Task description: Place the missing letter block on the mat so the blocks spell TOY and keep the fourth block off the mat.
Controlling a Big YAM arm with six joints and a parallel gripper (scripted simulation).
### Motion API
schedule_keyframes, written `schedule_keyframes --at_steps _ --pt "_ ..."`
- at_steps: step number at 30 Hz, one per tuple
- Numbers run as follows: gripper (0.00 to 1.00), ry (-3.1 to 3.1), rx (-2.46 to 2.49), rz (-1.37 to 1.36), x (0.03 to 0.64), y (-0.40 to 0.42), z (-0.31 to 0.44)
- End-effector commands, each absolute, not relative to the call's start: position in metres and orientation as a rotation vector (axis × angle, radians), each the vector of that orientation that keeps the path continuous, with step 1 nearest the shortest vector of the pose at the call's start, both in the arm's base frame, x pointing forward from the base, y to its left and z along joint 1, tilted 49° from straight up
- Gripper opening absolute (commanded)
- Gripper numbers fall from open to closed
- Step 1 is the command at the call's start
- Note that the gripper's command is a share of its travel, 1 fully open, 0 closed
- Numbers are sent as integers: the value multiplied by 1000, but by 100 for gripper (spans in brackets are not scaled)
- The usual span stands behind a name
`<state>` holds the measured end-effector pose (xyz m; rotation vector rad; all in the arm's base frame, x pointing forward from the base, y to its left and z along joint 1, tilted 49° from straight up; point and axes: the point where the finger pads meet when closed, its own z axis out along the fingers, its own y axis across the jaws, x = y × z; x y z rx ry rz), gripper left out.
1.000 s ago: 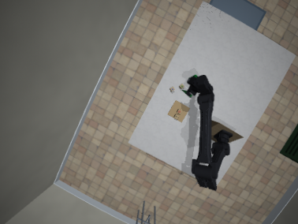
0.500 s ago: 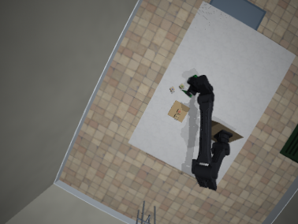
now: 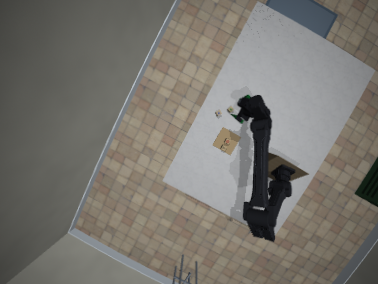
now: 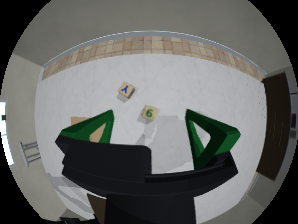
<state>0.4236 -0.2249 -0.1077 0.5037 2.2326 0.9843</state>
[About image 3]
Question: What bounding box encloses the tan mat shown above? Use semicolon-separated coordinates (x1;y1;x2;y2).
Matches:
213;127;241;155

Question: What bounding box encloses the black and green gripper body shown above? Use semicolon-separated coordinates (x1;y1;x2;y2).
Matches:
236;108;250;122

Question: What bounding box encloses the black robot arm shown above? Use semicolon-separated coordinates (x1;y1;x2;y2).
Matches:
237;95;295;242

